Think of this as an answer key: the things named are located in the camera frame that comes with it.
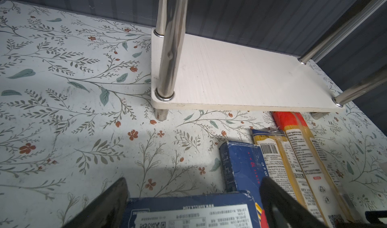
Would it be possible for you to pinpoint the wide blue Barilla pasta box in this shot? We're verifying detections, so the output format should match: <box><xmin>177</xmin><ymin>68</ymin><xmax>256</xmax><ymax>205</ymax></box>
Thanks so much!
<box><xmin>121</xmin><ymin>191</ymin><xmax>261</xmax><ymax>228</ymax></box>

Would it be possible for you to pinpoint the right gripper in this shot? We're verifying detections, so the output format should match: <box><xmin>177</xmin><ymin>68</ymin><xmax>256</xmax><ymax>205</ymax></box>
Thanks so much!
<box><xmin>336</xmin><ymin>210</ymin><xmax>387</xmax><ymax>228</ymax></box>

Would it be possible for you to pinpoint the white two-tier shelf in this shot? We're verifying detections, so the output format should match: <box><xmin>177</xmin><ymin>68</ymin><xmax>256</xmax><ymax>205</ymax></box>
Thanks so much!
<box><xmin>151</xmin><ymin>0</ymin><xmax>387</xmax><ymax>121</ymax></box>

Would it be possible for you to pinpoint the blue-ended clear spaghetti bag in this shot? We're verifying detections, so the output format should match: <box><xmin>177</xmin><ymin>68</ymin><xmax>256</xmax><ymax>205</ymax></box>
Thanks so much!
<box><xmin>252</xmin><ymin>129</ymin><xmax>324</xmax><ymax>222</ymax></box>

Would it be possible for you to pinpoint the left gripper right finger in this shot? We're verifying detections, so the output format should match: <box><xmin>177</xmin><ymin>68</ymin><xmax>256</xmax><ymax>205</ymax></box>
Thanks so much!
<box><xmin>260</xmin><ymin>177</ymin><xmax>326</xmax><ymax>228</ymax></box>

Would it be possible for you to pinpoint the red-ended spaghetti bag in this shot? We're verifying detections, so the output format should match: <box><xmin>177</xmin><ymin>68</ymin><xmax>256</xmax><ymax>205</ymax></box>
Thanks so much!
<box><xmin>272</xmin><ymin>112</ymin><xmax>362</xmax><ymax>228</ymax></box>

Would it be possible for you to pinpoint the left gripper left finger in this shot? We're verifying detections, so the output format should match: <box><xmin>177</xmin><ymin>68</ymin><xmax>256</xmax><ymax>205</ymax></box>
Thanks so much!
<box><xmin>64</xmin><ymin>178</ymin><xmax>129</xmax><ymax>228</ymax></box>

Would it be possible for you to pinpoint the narrow blue Barilla spaghetti box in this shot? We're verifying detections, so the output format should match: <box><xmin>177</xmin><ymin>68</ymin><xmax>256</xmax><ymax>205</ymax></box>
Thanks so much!
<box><xmin>219</xmin><ymin>141</ymin><xmax>269</xmax><ymax>202</ymax></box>

